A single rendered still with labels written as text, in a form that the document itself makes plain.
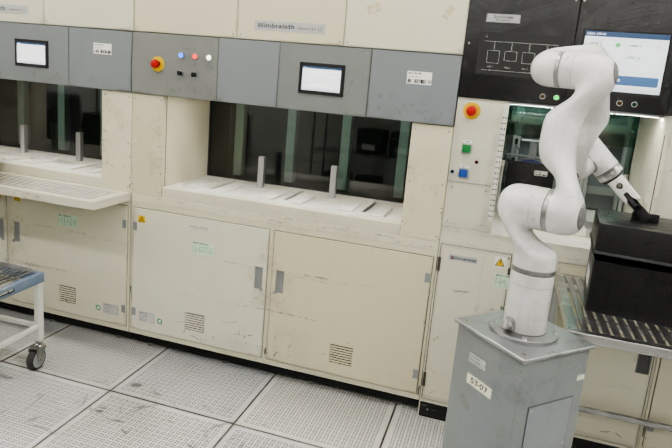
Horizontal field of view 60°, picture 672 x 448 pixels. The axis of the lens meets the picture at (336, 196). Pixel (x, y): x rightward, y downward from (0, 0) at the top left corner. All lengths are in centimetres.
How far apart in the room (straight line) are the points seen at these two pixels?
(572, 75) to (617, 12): 74
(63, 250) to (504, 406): 236
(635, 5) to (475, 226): 99
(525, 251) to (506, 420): 46
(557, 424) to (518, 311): 34
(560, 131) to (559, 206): 20
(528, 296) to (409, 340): 101
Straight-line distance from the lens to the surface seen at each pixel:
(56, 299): 343
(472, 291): 250
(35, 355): 305
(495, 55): 236
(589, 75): 168
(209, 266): 283
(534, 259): 167
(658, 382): 267
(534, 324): 173
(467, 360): 180
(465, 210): 242
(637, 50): 240
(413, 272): 250
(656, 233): 202
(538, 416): 177
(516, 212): 166
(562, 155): 166
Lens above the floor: 143
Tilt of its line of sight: 11 degrees down
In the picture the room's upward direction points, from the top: 5 degrees clockwise
